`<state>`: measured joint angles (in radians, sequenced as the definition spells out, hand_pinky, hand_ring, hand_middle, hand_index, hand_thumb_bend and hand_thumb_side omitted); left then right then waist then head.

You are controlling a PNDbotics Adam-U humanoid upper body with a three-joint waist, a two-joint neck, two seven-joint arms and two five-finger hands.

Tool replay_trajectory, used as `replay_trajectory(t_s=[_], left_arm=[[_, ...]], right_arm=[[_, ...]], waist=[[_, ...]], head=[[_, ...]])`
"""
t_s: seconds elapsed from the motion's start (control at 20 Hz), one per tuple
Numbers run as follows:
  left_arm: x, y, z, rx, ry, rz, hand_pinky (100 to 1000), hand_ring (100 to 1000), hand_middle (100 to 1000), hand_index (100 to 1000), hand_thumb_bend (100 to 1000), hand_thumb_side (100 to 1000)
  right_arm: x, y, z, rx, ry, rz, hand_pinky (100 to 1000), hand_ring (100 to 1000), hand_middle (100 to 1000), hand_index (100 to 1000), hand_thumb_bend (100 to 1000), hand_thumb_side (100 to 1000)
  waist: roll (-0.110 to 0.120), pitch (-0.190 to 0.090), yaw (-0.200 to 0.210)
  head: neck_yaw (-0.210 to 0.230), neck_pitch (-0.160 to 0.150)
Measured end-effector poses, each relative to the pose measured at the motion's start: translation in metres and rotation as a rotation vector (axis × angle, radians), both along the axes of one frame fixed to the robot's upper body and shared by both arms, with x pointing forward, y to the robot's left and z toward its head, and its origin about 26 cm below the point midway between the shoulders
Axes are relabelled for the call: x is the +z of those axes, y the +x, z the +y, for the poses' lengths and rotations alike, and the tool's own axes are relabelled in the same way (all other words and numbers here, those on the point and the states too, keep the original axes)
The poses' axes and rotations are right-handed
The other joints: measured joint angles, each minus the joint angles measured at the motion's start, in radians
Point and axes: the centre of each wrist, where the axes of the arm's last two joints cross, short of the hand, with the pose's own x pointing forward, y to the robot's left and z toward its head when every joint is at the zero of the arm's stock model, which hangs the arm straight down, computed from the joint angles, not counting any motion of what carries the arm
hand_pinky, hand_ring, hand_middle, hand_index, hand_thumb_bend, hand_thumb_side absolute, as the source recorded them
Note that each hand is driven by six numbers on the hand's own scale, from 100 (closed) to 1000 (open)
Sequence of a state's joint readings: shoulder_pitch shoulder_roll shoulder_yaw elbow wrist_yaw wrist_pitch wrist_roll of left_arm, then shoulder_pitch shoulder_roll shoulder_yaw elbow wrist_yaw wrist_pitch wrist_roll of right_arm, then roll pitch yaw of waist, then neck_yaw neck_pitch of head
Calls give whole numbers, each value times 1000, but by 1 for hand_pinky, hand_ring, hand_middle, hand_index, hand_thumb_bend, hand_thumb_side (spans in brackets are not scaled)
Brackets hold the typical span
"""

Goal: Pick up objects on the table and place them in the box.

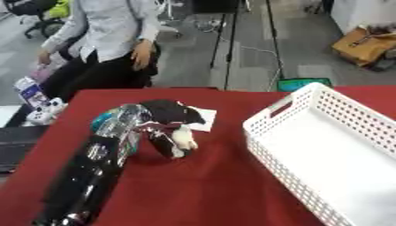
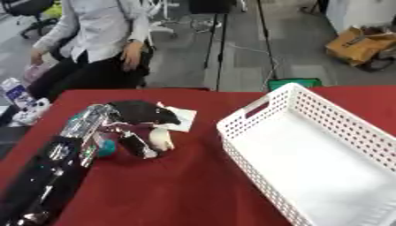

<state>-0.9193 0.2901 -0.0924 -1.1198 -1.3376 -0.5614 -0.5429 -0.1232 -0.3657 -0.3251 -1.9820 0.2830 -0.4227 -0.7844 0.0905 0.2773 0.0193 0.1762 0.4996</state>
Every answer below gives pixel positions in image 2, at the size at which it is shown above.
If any white paper napkin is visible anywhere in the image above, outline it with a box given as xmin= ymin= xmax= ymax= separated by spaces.
xmin=153 ymin=102 xmax=200 ymax=132

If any black tripod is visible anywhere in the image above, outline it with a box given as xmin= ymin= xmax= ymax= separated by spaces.
xmin=201 ymin=0 xmax=282 ymax=92

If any person's right hand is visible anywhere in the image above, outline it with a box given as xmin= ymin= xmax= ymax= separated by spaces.
xmin=27 ymin=48 xmax=47 ymax=66

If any person's left hand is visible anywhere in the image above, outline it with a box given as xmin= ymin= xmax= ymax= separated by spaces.
xmin=118 ymin=40 xmax=144 ymax=72

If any white perforated plastic basket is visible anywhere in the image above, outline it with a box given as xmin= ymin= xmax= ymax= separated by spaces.
xmin=215 ymin=82 xmax=396 ymax=226

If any white chair base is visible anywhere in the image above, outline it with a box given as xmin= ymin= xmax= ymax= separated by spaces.
xmin=145 ymin=0 xmax=181 ymax=39

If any person's hand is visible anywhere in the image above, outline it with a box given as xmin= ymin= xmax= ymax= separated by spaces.
xmin=27 ymin=48 xmax=47 ymax=66
xmin=118 ymin=40 xmax=144 ymax=72

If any green box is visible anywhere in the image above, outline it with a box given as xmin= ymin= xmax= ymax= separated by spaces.
xmin=266 ymin=77 xmax=325 ymax=92

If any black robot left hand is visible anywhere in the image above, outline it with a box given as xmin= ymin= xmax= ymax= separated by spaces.
xmin=103 ymin=100 xmax=183 ymax=160

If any white toy figure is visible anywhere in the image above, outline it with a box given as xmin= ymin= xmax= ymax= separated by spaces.
xmin=147 ymin=127 xmax=177 ymax=152

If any person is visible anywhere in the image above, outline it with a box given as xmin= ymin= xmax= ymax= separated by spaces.
xmin=26 ymin=0 xmax=156 ymax=102

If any blue and white carton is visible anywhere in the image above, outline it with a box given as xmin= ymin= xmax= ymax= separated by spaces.
xmin=0 ymin=77 xmax=37 ymax=110

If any brown paper bag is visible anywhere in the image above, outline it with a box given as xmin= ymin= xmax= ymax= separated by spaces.
xmin=324 ymin=26 xmax=396 ymax=67

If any teal ball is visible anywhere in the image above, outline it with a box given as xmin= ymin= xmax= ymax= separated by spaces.
xmin=95 ymin=139 xmax=118 ymax=158

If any black office chair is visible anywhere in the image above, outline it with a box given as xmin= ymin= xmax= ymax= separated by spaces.
xmin=1 ymin=0 xmax=62 ymax=40

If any white game controller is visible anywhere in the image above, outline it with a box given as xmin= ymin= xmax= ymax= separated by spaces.
xmin=11 ymin=97 xmax=53 ymax=127

